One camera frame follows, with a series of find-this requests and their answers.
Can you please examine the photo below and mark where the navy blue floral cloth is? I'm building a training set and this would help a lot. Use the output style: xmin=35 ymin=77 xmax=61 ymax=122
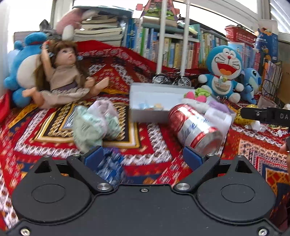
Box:
xmin=95 ymin=148 xmax=125 ymax=189

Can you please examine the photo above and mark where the green patterned fabric pouch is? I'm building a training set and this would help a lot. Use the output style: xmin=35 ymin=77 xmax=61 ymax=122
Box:
xmin=72 ymin=106 xmax=107 ymax=153

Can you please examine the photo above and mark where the gold sequin fabric bow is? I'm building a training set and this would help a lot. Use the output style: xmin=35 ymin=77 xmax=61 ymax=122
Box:
xmin=234 ymin=104 xmax=258 ymax=126

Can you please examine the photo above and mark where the lilac knitted sock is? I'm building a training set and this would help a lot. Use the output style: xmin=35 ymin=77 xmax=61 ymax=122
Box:
xmin=87 ymin=99 xmax=121 ymax=139

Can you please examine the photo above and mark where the white foam block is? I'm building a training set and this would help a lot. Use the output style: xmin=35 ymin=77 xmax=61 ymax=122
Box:
xmin=204 ymin=107 xmax=232 ymax=138

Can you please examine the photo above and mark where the purple soft pouch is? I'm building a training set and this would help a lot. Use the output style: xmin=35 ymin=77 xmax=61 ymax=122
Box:
xmin=209 ymin=100 xmax=231 ymax=114

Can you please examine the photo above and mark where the pink bow soft toy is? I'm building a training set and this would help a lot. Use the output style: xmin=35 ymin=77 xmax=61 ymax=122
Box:
xmin=184 ymin=91 xmax=207 ymax=103

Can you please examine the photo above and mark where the person's right hand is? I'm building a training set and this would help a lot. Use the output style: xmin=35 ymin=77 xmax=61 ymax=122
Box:
xmin=279 ymin=143 xmax=290 ymax=176

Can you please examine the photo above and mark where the clear plastic cup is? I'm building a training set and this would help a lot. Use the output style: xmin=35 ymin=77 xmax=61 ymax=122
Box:
xmin=257 ymin=96 xmax=277 ymax=109

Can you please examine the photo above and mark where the red white drink can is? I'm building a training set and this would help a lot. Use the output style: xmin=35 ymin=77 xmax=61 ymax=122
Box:
xmin=168 ymin=104 xmax=223 ymax=155

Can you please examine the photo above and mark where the blue Stitch plush toy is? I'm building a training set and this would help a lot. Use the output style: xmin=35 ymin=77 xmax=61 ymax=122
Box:
xmin=240 ymin=68 xmax=262 ymax=105

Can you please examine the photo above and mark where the red patterned blanket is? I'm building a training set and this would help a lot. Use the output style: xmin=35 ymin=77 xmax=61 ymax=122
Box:
xmin=1 ymin=41 xmax=289 ymax=230

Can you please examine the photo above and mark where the green scrunchie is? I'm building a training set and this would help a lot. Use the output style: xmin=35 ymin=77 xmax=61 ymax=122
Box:
xmin=195 ymin=88 xmax=211 ymax=97

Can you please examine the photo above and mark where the Doraemon plush toy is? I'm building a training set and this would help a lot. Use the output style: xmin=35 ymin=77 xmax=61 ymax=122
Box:
xmin=198 ymin=45 xmax=244 ymax=103

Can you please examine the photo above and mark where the blue cardboard package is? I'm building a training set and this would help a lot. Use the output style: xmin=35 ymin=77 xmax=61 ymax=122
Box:
xmin=255 ymin=28 xmax=278 ymax=63

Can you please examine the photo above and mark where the white cardboard box tray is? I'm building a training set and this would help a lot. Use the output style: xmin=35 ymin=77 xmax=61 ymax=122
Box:
xmin=129 ymin=82 xmax=237 ymax=124

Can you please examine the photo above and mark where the red plastic basket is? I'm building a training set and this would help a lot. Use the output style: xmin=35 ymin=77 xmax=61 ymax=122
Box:
xmin=225 ymin=25 xmax=257 ymax=47

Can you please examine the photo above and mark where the brown-haired doll beige dress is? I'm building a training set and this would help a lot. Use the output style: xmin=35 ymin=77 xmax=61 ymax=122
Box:
xmin=22 ymin=40 xmax=109 ymax=109

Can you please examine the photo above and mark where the miniature metal bicycle model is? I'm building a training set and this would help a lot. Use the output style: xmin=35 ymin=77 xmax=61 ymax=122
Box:
xmin=152 ymin=69 xmax=192 ymax=87

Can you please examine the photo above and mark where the white pole right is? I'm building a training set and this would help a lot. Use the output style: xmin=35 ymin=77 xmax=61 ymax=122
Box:
xmin=180 ymin=0 xmax=190 ymax=77

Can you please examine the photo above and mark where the white pole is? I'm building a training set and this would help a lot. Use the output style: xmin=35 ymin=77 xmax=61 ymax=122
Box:
xmin=180 ymin=0 xmax=190 ymax=77
xmin=156 ymin=0 xmax=167 ymax=74

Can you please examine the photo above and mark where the white pole left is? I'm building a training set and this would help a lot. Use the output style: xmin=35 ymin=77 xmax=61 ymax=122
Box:
xmin=156 ymin=0 xmax=167 ymax=74

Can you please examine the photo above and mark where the row of upright books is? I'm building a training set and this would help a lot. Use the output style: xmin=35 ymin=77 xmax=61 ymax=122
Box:
xmin=126 ymin=18 xmax=273 ymax=71

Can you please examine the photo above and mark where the blue white whale plush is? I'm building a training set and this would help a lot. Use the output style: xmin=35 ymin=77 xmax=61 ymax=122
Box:
xmin=3 ymin=32 xmax=47 ymax=108

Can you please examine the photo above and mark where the stack of horizontal books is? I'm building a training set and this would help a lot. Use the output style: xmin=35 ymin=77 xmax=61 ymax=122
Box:
xmin=74 ymin=15 xmax=126 ymax=46

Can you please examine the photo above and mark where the pink white bunny plush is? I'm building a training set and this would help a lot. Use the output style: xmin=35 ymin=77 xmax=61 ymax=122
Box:
xmin=55 ymin=8 xmax=97 ymax=40

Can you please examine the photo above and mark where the colourful cardboard house box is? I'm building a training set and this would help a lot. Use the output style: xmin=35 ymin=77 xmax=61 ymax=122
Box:
xmin=136 ymin=0 xmax=179 ymax=21

